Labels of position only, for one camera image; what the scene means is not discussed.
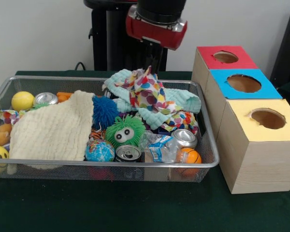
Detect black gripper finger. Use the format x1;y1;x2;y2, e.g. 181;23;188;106
145;42;154;72
153;44;162;74

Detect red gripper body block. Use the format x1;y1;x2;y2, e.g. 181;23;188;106
125;6;188;51

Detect colourful polka dot cloth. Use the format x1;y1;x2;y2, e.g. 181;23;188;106
114;66;169;115
157;110;200;134

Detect cream yellow cloth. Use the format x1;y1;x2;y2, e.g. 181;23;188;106
7;90;95;170

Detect clear mesh bin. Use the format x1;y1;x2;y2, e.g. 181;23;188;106
0;75;220;183

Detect wooden box with three holes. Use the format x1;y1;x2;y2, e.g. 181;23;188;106
191;46;290;195

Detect mint green cloth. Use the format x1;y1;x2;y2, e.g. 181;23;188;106
102;69;202;130

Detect blue spiky ball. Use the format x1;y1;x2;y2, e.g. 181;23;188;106
92;95;120;129

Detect green fuzzy toy with eyes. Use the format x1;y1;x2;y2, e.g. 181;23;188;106
104;114;145;148

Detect silver can with closed top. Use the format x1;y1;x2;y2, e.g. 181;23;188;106
170;128;198;149

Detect crushed clear plastic bottle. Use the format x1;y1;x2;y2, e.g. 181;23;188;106
144;134;184;163

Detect silver can with open top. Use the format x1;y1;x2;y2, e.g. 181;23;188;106
115;144;142;162

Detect small orange basketball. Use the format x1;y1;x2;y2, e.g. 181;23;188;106
177;147;202;165

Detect globe print ball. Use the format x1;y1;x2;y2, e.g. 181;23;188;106
85;140;116;162

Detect plain yellow ball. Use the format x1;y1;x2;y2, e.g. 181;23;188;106
11;91;35;112

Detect orange plush toy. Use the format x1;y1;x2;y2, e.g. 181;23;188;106
0;123;13;146

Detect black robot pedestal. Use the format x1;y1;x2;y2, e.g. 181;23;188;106
84;0;185;72

